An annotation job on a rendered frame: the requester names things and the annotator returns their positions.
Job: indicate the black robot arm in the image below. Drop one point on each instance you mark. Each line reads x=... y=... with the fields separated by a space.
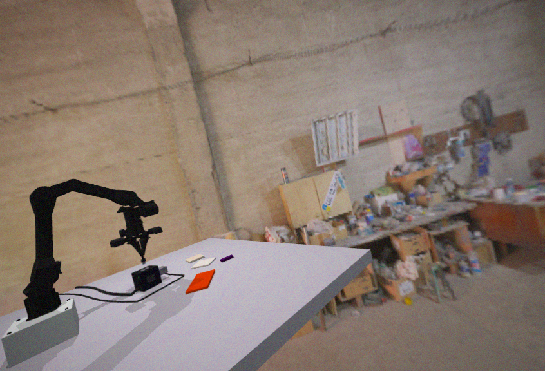
x=42 y=297

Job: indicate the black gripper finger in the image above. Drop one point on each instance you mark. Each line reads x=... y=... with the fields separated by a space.
x=137 y=247
x=143 y=243

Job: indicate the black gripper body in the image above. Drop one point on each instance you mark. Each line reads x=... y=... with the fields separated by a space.
x=135 y=228

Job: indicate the orange-red rectangular block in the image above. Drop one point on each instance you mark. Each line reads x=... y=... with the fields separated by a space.
x=201 y=281

